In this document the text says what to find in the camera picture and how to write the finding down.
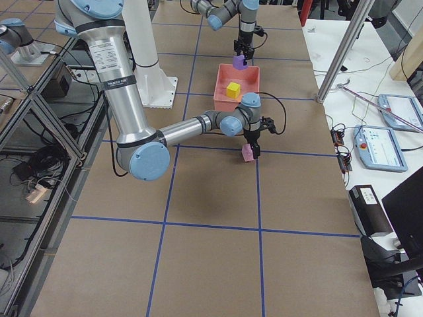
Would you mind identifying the yellow foam block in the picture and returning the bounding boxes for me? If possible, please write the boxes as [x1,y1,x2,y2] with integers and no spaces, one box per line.
[226,82,241,99]

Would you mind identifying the aluminium frame post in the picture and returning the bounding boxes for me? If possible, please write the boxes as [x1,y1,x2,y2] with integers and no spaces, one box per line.
[316,0,375,104]

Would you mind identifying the far teach pendant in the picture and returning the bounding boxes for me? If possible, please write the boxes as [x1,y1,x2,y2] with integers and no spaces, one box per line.
[377,94,422,132]

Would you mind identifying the black monitor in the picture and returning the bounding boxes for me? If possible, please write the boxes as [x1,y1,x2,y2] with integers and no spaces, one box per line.
[382,168,422,257]

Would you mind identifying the purple foam block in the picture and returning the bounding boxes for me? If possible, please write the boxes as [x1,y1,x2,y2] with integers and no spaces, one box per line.
[232,54,248,71]

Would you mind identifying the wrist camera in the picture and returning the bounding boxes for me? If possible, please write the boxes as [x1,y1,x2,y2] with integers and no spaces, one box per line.
[260,117,277,134]
[254,26,265,37]

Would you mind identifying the pink plastic bin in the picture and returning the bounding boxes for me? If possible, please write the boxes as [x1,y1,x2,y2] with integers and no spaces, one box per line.
[213,63,260,112]

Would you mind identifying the near teach pendant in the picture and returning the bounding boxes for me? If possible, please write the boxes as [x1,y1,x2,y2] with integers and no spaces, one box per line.
[354,125,408,172]

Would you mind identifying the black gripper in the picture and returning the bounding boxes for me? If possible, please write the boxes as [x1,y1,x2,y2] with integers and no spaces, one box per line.
[233,30,254,65]
[244,127,261,158]

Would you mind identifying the black box with label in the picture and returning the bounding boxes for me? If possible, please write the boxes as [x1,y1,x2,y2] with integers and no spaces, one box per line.
[348,185,393,238]

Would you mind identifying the reacher stick with hook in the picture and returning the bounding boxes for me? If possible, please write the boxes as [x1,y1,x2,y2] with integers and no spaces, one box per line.
[336,83,423,130]

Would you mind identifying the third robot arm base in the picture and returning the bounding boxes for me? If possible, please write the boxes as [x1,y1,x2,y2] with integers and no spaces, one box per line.
[1,18,56,66]

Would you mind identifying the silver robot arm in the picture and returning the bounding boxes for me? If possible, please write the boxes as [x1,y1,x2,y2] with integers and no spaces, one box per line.
[190,0,259,70]
[55,1,262,181]

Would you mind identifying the pink foam block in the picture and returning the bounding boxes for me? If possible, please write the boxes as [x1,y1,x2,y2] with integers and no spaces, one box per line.
[241,143,254,162]

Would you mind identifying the teach pendant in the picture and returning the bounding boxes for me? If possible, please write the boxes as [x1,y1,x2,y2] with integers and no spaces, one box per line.
[354,125,408,172]
[377,94,422,132]

